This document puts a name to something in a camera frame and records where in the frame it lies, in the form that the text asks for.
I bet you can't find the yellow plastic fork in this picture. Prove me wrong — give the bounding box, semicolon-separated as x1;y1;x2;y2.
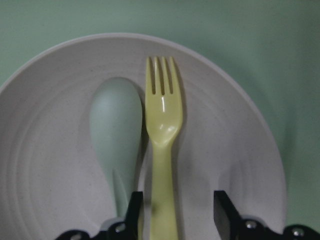
145;57;183;240

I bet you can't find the light green tray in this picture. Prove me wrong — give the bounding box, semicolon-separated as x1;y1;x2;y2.
0;0;320;230

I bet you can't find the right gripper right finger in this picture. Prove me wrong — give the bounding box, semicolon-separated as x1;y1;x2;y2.
213;190;246;240

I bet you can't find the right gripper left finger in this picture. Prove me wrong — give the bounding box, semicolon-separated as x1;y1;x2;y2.
124;191;144;240

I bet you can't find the pale green plastic spoon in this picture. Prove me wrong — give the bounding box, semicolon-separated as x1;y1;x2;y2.
89;77;143;217

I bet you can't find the white round plate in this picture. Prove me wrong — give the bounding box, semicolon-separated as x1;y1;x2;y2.
0;33;286;240

